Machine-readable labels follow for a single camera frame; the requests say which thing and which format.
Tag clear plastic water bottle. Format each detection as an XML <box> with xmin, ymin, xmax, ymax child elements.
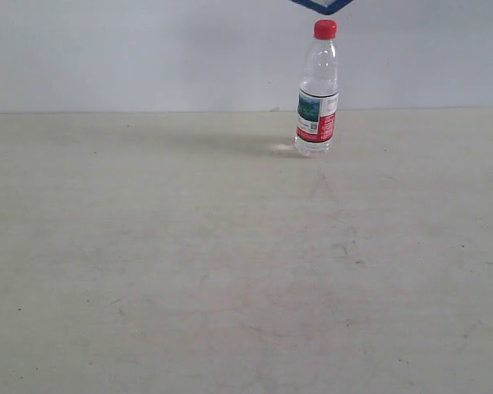
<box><xmin>295</xmin><ymin>19</ymin><xmax>339</xmax><ymax>157</ymax></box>

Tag blue ring binder notebook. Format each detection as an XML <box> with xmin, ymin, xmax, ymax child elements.
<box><xmin>291</xmin><ymin>0</ymin><xmax>352</xmax><ymax>16</ymax></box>

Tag white paper sheets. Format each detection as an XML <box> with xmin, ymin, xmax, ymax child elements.
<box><xmin>316</xmin><ymin>0</ymin><xmax>339</xmax><ymax>12</ymax></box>

